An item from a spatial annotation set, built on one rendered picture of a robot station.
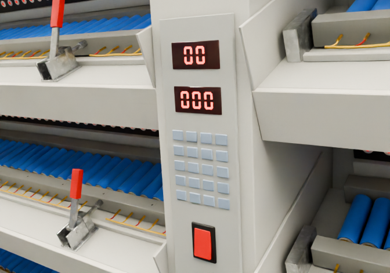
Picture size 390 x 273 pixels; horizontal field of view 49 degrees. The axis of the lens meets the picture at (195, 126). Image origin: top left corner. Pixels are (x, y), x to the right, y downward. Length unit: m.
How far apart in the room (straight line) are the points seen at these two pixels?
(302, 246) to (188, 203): 0.11
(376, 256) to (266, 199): 0.11
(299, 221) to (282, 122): 0.14
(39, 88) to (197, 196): 0.23
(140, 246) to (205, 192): 0.16
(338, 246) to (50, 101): 0.33
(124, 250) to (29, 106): 0.20
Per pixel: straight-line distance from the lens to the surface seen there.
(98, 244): 0.54
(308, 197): 0.45
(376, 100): 0.30
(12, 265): 0.88
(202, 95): 0.34
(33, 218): 0.64
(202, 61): 0.34
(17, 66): 0.62
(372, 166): 0.48
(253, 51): 0.32
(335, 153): 0.53
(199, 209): 0.38
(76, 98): 0.46
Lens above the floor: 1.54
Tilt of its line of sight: 11 degrees down
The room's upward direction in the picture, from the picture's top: 3 degrees counter-clockwise
